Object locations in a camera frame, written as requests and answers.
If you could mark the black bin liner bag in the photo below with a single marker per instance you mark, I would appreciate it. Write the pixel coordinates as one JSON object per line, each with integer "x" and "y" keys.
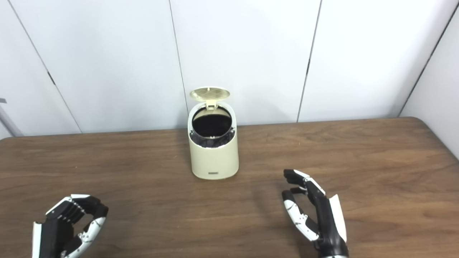
{"x": 211, "y": 123}

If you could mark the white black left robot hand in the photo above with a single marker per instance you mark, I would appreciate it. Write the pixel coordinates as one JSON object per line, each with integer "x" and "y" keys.
{"x": 53, "y": 233}

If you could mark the cream-colored bin body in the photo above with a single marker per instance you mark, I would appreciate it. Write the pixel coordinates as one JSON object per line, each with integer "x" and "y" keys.
{"x": 214, "y": 161}

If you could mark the gray corner post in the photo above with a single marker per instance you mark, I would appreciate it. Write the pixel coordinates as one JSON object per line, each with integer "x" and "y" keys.
{"x": 9, "y": 120}

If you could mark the black wall panel clip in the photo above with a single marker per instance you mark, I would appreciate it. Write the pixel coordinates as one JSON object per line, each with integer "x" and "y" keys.
{"x": 51, "y": 78}

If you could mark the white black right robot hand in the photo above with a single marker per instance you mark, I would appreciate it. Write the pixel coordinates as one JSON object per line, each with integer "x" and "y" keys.
{"x": 328, "y": 222}

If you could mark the cream round bin lid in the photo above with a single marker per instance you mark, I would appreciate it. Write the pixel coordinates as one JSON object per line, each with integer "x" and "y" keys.
{"x": 209, "y": 94}

